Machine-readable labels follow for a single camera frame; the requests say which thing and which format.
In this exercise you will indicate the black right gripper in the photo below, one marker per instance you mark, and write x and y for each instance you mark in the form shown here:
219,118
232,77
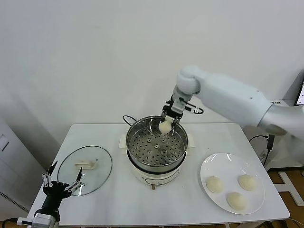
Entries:
168,108

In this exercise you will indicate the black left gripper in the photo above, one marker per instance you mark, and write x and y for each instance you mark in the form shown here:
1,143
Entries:
54,192

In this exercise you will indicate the white steamed baozi bun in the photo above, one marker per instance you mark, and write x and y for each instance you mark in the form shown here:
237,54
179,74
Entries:
165,127
247,182
215,184
236,201

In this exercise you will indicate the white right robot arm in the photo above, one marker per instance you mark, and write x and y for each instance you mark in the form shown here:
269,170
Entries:
225,95

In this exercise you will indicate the perforated steel steamer basket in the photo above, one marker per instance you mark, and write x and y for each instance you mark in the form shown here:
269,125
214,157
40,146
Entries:
133,135

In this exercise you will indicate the white cabinet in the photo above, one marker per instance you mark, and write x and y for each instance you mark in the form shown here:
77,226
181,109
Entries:
14,171

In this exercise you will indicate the cream electric cooker pot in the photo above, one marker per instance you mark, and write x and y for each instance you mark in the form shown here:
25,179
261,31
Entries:
161,178

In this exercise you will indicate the white round plate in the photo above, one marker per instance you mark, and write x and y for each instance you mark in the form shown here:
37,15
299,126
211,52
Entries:
225,166

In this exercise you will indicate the white side desk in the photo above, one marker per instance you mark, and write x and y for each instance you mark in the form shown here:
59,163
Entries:
282,102

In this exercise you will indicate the laptop computer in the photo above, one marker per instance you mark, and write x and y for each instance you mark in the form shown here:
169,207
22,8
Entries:
299,95

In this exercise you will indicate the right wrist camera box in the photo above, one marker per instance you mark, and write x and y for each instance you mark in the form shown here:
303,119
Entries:
178,104

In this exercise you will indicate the white desk base frame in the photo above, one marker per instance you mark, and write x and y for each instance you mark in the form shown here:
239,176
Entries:
285,183

